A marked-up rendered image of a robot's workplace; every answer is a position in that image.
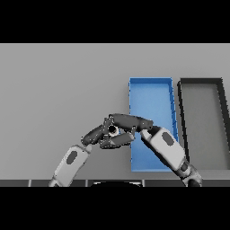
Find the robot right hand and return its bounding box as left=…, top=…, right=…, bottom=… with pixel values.
left=99, top=112, right=162, bottom=150

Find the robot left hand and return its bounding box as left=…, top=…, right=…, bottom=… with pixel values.
left=80, top=117, right=115, bottom=147

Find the blue pipe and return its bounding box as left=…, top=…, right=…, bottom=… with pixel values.
left=107, top=125, right=120, bottom=138

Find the blue bin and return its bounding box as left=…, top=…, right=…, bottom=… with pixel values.
left=128, top=76, right=180, bottom=173

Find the dark grey bin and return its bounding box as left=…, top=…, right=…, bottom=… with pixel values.
left=177, top=77, right=230, bottom=171

